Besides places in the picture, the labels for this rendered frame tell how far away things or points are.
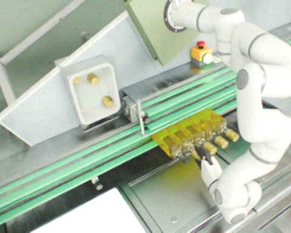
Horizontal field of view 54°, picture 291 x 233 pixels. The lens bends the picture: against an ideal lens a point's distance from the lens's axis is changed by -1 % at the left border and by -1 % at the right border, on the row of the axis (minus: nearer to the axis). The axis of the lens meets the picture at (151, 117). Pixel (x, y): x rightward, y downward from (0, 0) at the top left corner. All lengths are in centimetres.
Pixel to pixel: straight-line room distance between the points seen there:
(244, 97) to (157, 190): 61
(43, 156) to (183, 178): 56
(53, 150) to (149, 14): 63
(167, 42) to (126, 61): 18
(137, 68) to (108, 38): 20
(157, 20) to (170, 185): 65
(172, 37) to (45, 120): 60
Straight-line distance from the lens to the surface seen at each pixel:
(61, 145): 120
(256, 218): 118
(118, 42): 118
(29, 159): 120
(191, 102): 130
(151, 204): 116
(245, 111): 73
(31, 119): 120
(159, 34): 118
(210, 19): 102
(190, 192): 118
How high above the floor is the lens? 176
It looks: 44 degrees down
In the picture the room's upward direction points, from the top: 133 degrees clockwise
